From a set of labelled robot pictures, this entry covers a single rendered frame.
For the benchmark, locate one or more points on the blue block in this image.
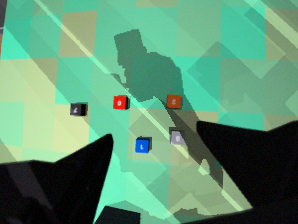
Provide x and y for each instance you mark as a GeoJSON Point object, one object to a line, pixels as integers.
{"type": "Point", "coordinates": [142, 145]}

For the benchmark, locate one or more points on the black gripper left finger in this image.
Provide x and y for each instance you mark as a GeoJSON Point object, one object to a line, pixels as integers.
{"type": "Point", "coordinates": [69, 190]}

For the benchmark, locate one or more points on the red block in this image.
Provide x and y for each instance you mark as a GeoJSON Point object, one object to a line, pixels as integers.
{"type": "Point", "coordinates": [120, 102]}

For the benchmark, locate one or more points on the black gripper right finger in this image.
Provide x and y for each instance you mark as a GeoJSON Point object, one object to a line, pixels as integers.
{"type": "Point", "coordinates": [259, 162]}

